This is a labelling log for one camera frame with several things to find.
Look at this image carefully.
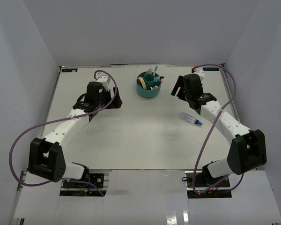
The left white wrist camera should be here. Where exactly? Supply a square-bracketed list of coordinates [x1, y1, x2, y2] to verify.
[95, 75, 111, 91]

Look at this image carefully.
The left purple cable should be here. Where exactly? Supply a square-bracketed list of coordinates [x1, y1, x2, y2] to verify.
[9, 69, 119, 197]

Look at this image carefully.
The masking tape roll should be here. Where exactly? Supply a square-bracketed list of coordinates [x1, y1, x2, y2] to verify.
[136, 77, 147, 90]

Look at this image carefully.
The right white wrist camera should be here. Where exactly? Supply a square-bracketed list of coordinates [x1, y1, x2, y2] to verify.
[192, 67, 205, 81]

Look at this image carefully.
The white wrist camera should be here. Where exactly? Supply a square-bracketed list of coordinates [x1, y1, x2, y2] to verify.
[192, 67, 205, 81]
[95, 75, 111, 91]

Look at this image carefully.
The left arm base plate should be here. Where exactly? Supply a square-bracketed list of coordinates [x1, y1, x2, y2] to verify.
[59, 173, 109, 197]

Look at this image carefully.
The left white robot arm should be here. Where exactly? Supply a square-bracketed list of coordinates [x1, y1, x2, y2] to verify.
[28, 82, 122, 187]

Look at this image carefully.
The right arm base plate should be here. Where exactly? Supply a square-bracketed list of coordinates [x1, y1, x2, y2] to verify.
[181, 172, 232, 199]

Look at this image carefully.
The teal round desk organizer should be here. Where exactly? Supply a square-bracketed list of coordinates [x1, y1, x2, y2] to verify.
[136, 72, 162, 98]

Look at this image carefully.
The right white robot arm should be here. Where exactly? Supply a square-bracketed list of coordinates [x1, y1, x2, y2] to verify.
[171, 74, 267, 187]

